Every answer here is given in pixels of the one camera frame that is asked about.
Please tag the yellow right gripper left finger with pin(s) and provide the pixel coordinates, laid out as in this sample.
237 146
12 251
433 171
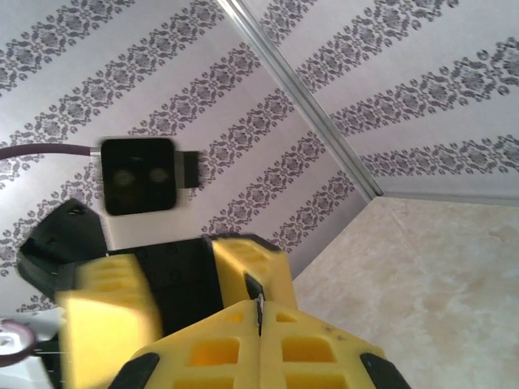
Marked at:
194 356

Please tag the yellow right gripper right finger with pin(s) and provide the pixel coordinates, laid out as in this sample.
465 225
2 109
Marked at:
324 356

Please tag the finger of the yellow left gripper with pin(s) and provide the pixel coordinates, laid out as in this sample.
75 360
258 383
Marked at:
105 316
251 259

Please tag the silver key with blue tag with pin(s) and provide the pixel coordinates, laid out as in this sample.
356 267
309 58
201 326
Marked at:
259 320

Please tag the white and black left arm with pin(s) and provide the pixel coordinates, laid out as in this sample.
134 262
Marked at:
24 377

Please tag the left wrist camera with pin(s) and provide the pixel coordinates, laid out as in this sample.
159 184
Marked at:
138 176

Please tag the aluminium frame post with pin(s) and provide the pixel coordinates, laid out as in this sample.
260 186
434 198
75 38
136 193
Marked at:
300 89

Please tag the aluminium frame rail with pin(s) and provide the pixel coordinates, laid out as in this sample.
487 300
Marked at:
446 197

